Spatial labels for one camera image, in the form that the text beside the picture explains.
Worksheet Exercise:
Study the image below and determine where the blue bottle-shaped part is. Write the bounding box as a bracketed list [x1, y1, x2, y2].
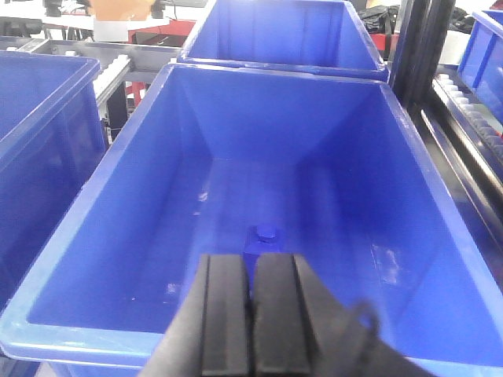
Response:
[243, 223, 285, 275]

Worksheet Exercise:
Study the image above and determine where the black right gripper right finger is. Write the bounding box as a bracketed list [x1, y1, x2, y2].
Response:
[252, 253, 431, 376]

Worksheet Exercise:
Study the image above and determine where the blue bin neighbour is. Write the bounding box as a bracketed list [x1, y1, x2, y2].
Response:
[457, 9, 502, 123]
[1, 51, 106, 306]

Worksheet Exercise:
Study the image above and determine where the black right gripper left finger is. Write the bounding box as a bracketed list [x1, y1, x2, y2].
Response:
[138, 254, 252, 376]

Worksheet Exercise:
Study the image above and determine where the blue bin right neighbour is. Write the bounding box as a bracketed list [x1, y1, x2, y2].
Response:
[457, 9, 502, 123]

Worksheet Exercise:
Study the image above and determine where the blue bin left neighbour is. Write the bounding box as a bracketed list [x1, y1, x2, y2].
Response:
[1, 51, 106, 306]

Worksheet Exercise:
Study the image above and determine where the blue bin behind target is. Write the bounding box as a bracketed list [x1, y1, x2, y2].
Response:
[177, 1, 389, 82]

